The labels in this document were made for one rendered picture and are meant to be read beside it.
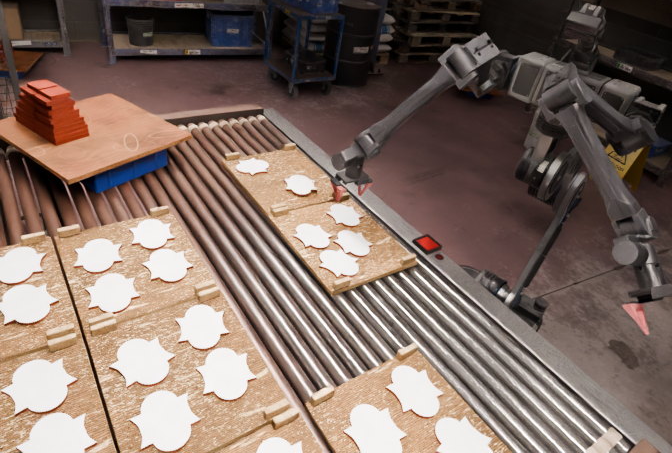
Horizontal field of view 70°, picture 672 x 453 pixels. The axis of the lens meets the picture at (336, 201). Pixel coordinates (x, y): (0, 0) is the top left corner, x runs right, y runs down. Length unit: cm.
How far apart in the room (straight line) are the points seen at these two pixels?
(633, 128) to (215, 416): 136
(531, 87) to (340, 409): 129
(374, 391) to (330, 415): 13
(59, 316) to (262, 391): 55
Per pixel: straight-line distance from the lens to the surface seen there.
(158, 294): 141
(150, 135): 195
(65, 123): 190
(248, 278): 147
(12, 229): 175
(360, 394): 123
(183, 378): 123
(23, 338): 138
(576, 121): 137
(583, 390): 153
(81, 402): 123
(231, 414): 117
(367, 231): 170
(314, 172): 198
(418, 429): 122
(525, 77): 191
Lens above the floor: 193
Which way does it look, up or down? 33 degrees down
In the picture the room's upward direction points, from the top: 11 degrees clockwise
